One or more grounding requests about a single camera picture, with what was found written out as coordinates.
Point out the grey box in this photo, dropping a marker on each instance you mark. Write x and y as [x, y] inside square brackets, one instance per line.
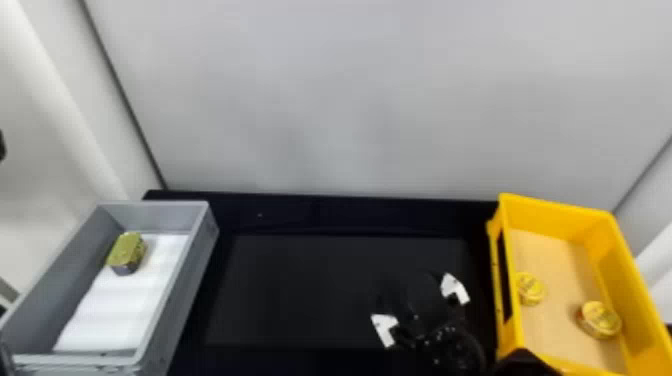
[47, 294]

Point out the white foam pad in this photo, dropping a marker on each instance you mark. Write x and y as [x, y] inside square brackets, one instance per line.
[120, 310]

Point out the yellow rectangular box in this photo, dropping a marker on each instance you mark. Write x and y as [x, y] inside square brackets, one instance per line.
[556, 273]

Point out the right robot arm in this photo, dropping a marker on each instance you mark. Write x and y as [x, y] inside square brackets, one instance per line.
[454, 354]

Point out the black mat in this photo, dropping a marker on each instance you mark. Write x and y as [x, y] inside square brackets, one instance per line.
[304, 288]

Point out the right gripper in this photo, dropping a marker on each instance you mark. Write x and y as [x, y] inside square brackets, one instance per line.
[420, 304]

